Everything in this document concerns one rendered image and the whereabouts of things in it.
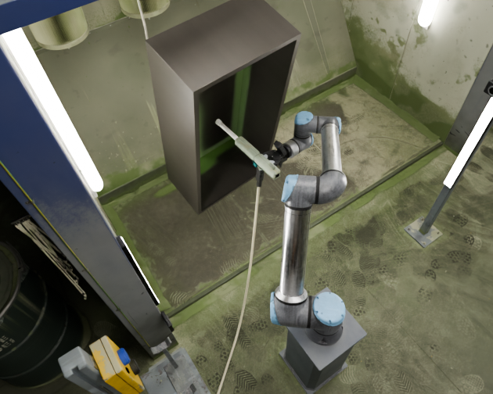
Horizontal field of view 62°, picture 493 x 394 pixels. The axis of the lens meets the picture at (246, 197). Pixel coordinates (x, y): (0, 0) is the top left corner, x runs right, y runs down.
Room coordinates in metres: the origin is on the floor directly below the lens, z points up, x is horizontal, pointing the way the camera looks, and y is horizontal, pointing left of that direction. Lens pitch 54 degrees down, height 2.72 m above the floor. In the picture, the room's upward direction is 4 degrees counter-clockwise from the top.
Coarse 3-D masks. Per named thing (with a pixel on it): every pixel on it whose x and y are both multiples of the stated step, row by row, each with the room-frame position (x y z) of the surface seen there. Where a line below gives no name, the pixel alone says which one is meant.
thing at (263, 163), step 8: (216, 120) 1.64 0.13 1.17; (224, 128) 1.59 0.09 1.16; (232, 136) 1.53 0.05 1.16; (240, 144) 1.46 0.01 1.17; (248, 144) 1.46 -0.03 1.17; (248, 152) 1.40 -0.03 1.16; (256, 152) 1.39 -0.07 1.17; (256, 160) 1.35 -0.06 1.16; (264, 160) 1.34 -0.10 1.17; (264, 168) 1.30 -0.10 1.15; (272, 168) 1.28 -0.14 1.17; (256, 176) 1.35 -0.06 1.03; (272, 176) 1.25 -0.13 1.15; (256, 184) 1.35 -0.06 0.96
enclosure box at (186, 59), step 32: (256, 0) 1.88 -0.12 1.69; (192, 32) 1.66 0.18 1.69; (224, 32) 1.66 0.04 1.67; (256, 32) 1.67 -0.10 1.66; (288, 32) 1.68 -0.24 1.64; (160, 64) 1.52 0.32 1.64; (192, 64) 1.47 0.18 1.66; (224, 64) 1.48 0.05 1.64; (256, 64) 1.94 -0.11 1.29; (288, 64) 1.74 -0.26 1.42; (160, 96) 1.59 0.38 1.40; (192, 96) 1.34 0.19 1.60; (224, 96) 1.98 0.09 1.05; (256, 96) 1.95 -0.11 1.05; (160, 128) 1.69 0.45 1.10; (192, 128) 1.39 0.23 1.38; (256, 128) 1.96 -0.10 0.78; (192, 160) 1.45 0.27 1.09; (224, 160) 1.94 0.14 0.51; (192, 192) 1.53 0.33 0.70; (224, 192) 1.68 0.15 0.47
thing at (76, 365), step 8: (72, 352) 0.33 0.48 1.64; (80, 352) 0.33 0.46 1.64; (64, 360) 0.31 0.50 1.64; (72, 360) 0.31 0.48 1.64; (80, 360) 0.31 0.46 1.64; (88, 360) 0.32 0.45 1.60; (64, 368) 0.29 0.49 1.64; (72, 368) 0.29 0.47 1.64; (80, 368) 0.29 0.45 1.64; (88, 368) 0.29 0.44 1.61; (64, 376) 0.27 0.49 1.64; (72, 376) 0.27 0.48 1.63; (80, 376) 0.28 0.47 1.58; (88, 376) 0.29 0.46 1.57; (96, 376) 0.29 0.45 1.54; (80, 384) 0.27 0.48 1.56; (88, 384) 0.28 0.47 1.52; (96, 384) 0.29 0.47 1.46; (104, 384) 0.29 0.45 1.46; (96, 392) 0.27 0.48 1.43; (104, 392) 0.28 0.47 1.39; (112, 392) 0.29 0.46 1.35; (120, 392) 0.29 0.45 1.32
